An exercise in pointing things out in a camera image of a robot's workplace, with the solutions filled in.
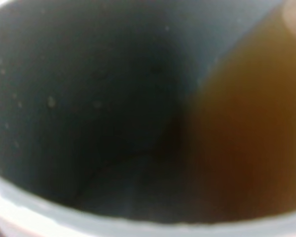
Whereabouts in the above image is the teal green plastic cup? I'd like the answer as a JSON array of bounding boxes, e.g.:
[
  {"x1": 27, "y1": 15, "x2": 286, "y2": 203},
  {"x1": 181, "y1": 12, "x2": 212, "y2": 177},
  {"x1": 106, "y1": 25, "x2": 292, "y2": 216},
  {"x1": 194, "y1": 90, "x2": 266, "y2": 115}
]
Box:
[{"x1": 0, "y1": 0, "x2": 296, "y2": 237}]

